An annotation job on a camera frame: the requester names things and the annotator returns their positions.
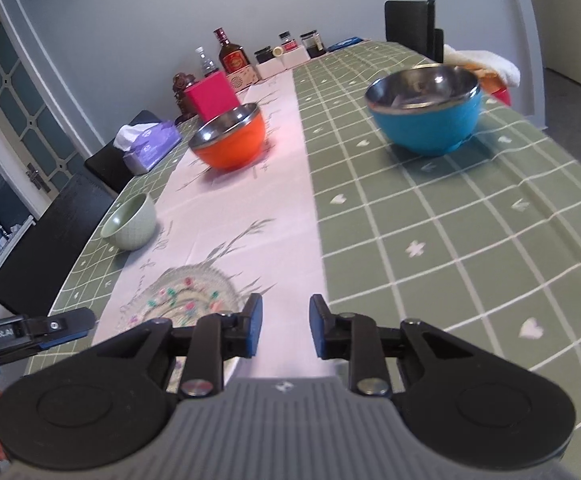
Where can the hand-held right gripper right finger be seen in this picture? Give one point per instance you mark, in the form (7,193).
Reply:
(317,327)

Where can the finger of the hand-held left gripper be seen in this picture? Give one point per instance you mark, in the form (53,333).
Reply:
(65,325)

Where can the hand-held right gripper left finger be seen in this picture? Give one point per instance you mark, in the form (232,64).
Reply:
(254,325)

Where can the clear glass plate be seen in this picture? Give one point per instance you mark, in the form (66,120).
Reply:
(185,295)

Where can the green ceramic bowl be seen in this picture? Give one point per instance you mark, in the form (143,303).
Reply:
(133,230)

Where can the orange steel-lined bowl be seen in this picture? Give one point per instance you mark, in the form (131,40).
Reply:
(230,145)

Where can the blue steel-lined bowl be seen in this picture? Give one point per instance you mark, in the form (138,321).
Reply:
(425,120)

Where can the black chair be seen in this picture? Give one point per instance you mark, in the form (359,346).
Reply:
(115,165)
(50,250)
(410,25)

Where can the pale pink table runner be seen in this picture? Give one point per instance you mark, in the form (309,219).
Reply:
(275,210)

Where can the purple tissue pack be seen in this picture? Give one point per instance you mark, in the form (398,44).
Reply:
(153,145)

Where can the glass-paned door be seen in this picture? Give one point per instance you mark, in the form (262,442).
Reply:
(20,110)

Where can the pink box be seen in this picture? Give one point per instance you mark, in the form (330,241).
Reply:
(213,97)

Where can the brown figurine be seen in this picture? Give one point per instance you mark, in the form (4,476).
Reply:
(185,95)

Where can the white patterned box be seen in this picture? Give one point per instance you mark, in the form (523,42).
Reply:
(244,79)

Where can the clear water bottle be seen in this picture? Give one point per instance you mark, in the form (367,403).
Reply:
(205,62)

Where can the red-label liquor bottle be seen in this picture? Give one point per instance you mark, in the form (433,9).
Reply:
(233,57)

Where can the black-lid jar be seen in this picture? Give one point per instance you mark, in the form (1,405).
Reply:
(263,56)

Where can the small white cup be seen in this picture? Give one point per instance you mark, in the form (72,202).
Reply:
(277,51)

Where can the glass jar dark contents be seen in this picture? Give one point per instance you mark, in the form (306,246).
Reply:
(313,45)

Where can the blue packet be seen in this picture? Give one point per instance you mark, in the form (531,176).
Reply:
(344,44)

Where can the orange bag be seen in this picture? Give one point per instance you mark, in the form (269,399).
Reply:
(495,90)

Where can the white towel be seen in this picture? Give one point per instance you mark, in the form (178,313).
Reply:
(490,65)

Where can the plain cream door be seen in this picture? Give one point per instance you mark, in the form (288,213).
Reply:
(563,15)

